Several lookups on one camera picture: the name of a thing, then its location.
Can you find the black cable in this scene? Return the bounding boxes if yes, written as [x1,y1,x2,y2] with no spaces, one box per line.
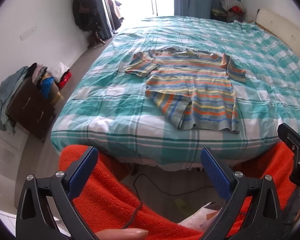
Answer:
[120,172,215,230]

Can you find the papers on floor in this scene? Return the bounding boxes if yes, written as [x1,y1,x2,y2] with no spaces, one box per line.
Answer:
[177,200,225,233]

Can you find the heap of clothes on nightstand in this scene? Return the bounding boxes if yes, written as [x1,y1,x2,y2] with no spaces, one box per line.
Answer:
[211,0,247,23]

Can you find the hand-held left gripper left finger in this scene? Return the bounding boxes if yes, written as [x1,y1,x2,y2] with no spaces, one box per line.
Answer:
[16,146,99,240]

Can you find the cream headboard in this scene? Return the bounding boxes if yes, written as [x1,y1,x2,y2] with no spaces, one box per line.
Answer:
[255,8,300,63]

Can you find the bed with teal checked duvet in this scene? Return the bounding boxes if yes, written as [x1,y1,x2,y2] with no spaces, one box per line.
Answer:
[51,16,300,172]

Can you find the teal door curtain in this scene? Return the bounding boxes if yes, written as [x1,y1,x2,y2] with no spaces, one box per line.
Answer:
[95,0,113,38]

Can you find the white bag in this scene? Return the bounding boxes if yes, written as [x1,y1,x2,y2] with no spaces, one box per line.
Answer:
[51,62,70,83]

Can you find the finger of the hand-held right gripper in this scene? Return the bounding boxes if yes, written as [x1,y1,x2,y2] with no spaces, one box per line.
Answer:
[277,123,300,193]

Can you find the grey-blue draped cloth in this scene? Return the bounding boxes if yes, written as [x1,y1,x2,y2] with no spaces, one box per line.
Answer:
[0,66,28,133]

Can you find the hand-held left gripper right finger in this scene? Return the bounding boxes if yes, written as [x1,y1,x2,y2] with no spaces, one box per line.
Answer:
[200,147,284,240]

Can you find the striped knit sweater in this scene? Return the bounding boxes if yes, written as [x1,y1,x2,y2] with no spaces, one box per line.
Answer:
[119,49,247,133]

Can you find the brown dresser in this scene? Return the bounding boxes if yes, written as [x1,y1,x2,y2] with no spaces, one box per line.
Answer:
[6,76,57,140]

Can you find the person's left hand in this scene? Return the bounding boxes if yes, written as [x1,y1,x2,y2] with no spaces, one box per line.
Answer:
[94,228,148,240]

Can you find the red bag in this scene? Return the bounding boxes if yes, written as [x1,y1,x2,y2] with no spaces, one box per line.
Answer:
[57,71,72,89]

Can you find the orange fleece blanket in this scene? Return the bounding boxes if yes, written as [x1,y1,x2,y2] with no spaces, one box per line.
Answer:
[58,142,300,240]

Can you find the brown coat behind door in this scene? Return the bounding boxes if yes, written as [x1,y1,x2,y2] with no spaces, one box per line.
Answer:
[106,0,125,29]

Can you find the dark hanging clothes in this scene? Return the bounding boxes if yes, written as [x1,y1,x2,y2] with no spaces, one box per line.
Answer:
[70,0,103,32]

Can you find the pile of folded clothes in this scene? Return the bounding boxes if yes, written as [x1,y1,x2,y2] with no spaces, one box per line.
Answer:
[27,62,63,103]

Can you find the wooden coat stand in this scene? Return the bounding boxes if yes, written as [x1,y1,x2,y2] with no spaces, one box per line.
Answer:
[87,29,105,48]

